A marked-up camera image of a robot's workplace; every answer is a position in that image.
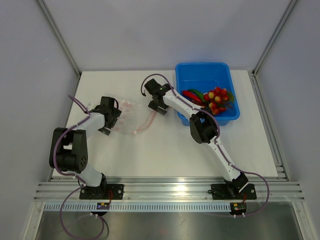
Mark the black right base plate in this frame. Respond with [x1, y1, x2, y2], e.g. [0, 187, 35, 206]
[207, 183, 257, 200]

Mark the red toy grape bunch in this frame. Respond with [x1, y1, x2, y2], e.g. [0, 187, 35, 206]
[203, 86, 235, 116]

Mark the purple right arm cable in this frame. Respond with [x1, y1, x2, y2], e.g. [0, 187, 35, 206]
[140, 73, 270, 218]

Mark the red toy chili pepper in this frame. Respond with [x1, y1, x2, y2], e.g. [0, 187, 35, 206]
[182, 90, 204, 106]

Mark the aluminium frame post right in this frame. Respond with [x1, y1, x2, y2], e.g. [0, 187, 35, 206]
[251, 0, 300, 76]

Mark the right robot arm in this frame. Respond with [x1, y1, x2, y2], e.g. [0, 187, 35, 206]
[140, 78, 249, 199]

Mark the aluminium frame post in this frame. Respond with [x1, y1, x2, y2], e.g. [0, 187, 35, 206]
[251, 0, 300, 76]
[35, 0, 82, 79]

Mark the clear zip top bag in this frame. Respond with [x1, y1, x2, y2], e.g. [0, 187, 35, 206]
[112, 99, 156, 135]

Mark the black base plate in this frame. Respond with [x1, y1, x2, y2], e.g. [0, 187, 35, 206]
[79, 184, 125, 200]
[207, 183, 257, 200]

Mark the white slotted cable duct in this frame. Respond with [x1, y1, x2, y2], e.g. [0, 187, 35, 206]
[44, 202, 231, 213]

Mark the green toy chili pepper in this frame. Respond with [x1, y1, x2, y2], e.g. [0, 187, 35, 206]
[188, 89, 205, 102]

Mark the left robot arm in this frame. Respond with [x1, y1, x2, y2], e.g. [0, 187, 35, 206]
[49, 96, 124, 201]

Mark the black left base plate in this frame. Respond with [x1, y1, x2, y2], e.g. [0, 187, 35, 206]
[79, 184, 125, 200]

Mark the aluminium frame post left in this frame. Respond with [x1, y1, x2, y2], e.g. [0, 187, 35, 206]
[35, 0, 82, 79]

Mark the blue plastic bin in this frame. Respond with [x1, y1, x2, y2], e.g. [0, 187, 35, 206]
[175, 62, 240, 126]

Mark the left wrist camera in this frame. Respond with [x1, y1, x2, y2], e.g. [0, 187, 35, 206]
[87, 102, 97, 111]

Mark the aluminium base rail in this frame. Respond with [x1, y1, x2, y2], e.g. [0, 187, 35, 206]
[33, 177, 305, 202]

